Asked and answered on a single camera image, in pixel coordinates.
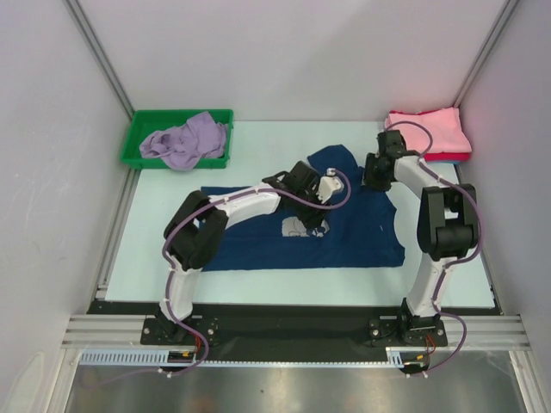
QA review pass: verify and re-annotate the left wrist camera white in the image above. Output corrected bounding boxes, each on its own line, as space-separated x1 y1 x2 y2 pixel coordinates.
316 168 344 204

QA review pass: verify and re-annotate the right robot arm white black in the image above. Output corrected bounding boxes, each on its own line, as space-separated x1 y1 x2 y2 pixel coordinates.
362 130 480 347

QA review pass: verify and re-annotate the lilac t shirt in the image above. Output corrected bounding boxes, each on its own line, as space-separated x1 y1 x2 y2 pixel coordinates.
139 111 229 171

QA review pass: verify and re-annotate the left aluminium corner post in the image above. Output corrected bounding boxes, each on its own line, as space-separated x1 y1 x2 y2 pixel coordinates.
62 0 134 120

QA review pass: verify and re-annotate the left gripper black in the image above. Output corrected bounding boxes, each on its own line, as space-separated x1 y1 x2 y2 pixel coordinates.
292 181 332 230

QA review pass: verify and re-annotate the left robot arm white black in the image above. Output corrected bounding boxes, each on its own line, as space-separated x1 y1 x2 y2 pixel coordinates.
156 161 344 344

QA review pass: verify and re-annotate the navy blue t shirt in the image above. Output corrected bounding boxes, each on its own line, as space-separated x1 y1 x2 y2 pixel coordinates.
204 145 406 272

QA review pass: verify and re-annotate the red folded t shirt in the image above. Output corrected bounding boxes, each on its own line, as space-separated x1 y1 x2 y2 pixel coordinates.
424 152 471 164

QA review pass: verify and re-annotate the green plastic bin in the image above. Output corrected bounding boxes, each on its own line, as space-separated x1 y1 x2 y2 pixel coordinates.
121 108 234 170

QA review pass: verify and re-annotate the right aluminium corner post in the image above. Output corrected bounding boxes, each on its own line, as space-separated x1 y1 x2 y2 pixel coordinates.
452 0 521 108

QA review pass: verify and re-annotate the grey slotted cable duct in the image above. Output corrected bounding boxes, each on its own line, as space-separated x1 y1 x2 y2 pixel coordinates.
79 348 423 368

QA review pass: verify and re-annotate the aluminium corner post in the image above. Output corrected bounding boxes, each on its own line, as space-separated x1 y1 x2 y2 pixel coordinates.
62 0 134 120
452 0 521 108

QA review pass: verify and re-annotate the pink folded t shirt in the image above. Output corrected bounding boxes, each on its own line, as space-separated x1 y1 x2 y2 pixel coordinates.
385 108 472 155

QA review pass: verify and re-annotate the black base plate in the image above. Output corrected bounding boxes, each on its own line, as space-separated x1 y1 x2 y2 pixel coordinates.
88 300 499 363

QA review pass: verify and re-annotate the aluminium frame rail front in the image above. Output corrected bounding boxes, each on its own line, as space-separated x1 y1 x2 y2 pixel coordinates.
62 315 530 351

